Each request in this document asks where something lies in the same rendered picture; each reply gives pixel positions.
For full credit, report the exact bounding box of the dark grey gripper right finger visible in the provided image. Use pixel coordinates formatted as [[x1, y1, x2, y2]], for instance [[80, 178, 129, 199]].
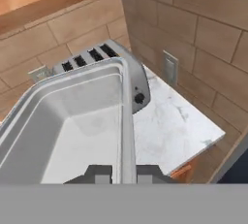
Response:
[[136, 165, 178, 185]]

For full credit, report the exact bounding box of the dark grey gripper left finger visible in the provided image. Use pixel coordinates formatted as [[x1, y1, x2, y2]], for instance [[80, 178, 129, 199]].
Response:
[[63, 165, 113, 185]]

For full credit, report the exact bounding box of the white plastic tupperware container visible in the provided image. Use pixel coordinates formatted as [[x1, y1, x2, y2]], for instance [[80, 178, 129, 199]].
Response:
[[0, 56, 138, 185]]

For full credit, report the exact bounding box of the wooden base cabinet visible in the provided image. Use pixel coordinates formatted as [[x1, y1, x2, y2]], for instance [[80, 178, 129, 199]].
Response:
[[170, 139, 234, 184]]

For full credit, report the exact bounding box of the dark appliance with grey edge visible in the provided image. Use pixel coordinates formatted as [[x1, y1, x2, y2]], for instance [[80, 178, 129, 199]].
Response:
[[208, 134, 248, 184]]

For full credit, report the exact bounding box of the silver four-slot toaster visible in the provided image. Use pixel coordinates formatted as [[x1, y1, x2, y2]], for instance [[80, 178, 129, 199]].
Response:
[[52, 39, 152, 115]]

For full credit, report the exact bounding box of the grey wall power outlet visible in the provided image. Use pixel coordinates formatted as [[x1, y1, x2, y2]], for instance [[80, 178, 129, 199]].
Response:
[[162, 49, 179, 85], [27, 65, 54, 83]]

